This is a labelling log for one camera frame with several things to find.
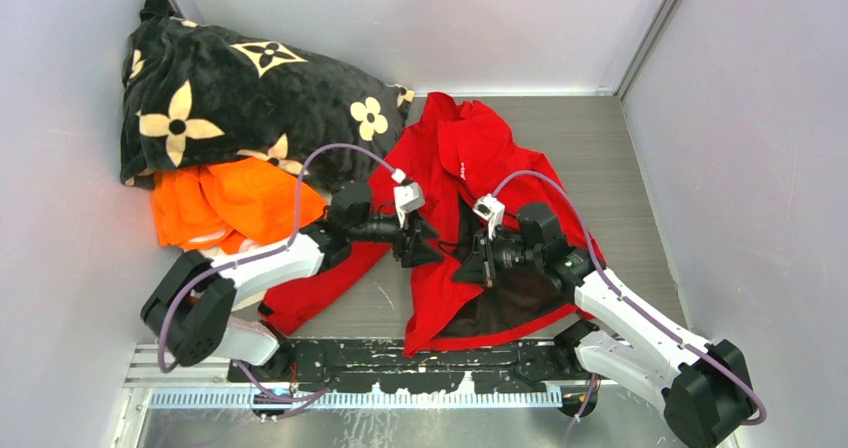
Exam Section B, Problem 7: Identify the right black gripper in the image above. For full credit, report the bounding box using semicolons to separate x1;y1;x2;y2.
452;225;543;286

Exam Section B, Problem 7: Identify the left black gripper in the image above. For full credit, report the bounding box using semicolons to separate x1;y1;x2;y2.
348;207;444;267

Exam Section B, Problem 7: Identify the red zip jacket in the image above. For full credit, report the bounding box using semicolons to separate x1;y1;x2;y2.
256;91;607;358

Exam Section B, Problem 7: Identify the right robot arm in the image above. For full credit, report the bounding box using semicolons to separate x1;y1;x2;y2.
454;195;760;447

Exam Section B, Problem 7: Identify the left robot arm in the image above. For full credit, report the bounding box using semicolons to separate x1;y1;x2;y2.
140;179;442;381

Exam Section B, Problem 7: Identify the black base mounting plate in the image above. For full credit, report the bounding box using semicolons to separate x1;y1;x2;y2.
247;338;589;395

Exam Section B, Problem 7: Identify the orange garment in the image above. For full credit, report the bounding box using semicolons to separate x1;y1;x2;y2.
151;159;326;256

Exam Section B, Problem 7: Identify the black floral plush blanket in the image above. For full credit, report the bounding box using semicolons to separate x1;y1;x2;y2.
119;0;414;192

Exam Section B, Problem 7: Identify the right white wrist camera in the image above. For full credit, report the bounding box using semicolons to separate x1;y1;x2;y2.
472;194;506;240

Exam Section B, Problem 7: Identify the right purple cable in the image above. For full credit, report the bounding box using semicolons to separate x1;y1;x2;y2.
490;169;768;428

